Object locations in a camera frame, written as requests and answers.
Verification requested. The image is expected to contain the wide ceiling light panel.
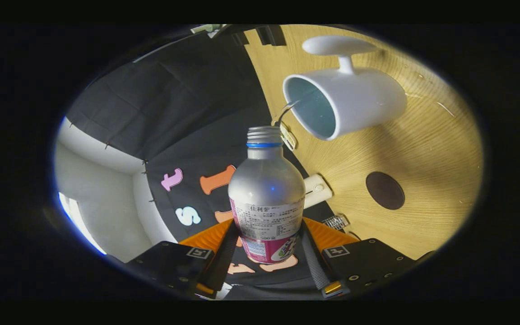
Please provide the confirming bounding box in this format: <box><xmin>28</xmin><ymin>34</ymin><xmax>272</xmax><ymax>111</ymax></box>
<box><xmin>58</xmin><ymin>192</ymin><xmax>107</xmax><ymax>255</ymax></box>

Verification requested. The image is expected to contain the black backdrop cloth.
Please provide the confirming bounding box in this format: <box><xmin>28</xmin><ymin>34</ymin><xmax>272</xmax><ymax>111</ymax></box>
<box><xmin>66</xmin><ymin>24</ymin><xmax>360</xmax><ymax>301</ymax></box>

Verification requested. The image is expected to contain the white cup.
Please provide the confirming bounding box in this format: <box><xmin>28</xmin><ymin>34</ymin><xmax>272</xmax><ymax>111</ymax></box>
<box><xmin>283</xmin><ymin>36</ymin><xmax>408</xmax><ymax>141</ymax></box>

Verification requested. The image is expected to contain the metal wire utensil holder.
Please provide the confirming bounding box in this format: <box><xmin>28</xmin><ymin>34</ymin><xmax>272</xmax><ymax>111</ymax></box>
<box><xmin>322</xmin><ymin>214</ymin><xmax>350</xmax><ymax>232</ymax></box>

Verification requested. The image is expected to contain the dark brown round coaster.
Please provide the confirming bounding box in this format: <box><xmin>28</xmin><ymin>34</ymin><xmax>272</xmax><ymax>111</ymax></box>
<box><xmin>366</xmin><ymin>171</ymin><xmax>406</xmax><ymax>210</ymax></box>

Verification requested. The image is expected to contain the white toaster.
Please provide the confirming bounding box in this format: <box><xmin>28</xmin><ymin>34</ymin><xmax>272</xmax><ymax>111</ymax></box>
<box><xmin>303</xmin><ymin>174</ymin><xmax>333</xmax><ymax>209</ymax></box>

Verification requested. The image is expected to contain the white divided sauce tray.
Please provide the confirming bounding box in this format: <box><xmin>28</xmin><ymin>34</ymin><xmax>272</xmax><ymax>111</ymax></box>
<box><xmin>279</xmin><ymin>122</ymin><xmax>297</xmax><ymax>151</ymax></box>

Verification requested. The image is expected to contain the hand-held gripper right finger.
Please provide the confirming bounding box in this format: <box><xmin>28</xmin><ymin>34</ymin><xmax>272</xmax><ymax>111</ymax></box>
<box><xmin>299</xmin><ymin>217</ymin><xmax>416</xmax><ymax>298</ymax></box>

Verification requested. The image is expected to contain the silver juice bottle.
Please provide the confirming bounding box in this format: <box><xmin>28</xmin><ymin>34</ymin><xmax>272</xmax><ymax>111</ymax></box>
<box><xmin>227</xmin><ymin>125</ymin><xmax>306</xmax><ymax>265</ymax></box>

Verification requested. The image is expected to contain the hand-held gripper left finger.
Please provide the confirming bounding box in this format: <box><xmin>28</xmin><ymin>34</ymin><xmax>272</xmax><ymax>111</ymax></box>
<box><xmin>127</xmin><ymin>218</ymin><xmax>239</xmax><ymax>299</ymax></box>

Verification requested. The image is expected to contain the wooden table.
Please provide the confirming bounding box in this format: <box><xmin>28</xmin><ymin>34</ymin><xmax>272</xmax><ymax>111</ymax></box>
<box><xmin>243</xmin><ymin>24</ymin><xmax>485</xmax><ymax>261</ymax></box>

